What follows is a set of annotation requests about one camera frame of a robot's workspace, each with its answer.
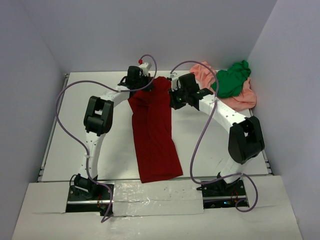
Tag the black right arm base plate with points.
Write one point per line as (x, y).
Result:
(221, 195)

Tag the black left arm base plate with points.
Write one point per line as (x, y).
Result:
(80, 201)

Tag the white cardboard front cover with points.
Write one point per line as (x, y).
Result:
(174, 213)

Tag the green t-shirt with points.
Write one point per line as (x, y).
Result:
(231, 81)

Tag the red t-shirt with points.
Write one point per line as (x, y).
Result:
(156, 153)

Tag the salmon pink t-shirt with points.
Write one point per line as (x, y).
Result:
(245, 100)

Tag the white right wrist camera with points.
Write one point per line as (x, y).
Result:
(174, 77)

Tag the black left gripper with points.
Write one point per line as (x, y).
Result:
(148, 82)

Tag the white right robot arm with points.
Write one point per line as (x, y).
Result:
(245, 137)

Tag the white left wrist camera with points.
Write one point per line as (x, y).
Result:
(144, 66)

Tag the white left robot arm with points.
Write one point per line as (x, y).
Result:
(98, 120)

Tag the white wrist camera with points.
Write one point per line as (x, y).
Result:
(174, 77)
(144, 66)

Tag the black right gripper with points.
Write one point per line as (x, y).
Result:
(174, 104)

